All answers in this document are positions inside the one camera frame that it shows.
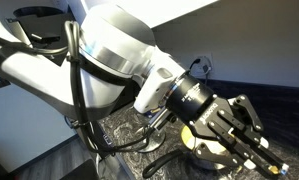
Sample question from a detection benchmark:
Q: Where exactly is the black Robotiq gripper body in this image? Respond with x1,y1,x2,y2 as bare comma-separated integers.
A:
164,73,230,138

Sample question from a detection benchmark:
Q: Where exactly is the round glass pot lid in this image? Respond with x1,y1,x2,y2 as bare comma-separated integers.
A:
135,126,167,154

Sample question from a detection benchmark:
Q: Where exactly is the black power cable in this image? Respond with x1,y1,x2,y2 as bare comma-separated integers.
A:
188,57,211,86

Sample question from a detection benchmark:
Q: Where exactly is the white wall power outlet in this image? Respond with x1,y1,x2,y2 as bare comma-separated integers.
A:
192,53,214,77

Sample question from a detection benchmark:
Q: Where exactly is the steel pot with black handle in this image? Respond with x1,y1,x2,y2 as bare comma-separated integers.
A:
142,124,243,180

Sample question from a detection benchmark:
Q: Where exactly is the white wall cabinet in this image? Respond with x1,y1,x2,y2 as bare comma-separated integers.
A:
118,0,220,29

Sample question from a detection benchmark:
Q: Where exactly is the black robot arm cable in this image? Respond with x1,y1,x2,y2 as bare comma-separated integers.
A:
0,19,157,158

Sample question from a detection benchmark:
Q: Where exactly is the black stereo camera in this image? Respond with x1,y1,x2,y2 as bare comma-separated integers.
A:
29,31,62,44

